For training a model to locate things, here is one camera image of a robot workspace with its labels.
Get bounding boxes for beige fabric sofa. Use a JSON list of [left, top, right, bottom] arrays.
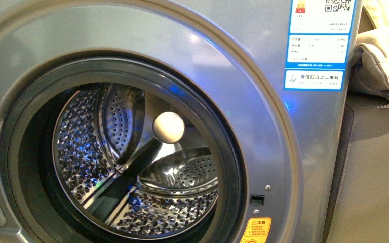
[[322, 93, 389, 242]]

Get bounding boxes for silver front-load washing machine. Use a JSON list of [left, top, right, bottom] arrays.
[[0, 1, 362, 242]]

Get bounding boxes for beige cloth on sofa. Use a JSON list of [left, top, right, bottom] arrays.
[[349, 1, 389, 100]]

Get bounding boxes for orange warning sticker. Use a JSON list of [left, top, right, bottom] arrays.
[[240, 217, 272, 243]]

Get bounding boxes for blue white energy label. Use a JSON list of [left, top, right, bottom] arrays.
[[284, 0, 357, 91]]

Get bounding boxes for stainless steel washer drum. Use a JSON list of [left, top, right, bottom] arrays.
[[52, 83, 218, 240]]

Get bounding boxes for black rubber door gasket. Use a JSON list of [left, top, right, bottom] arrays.
[[0, 58, 242, 242]]

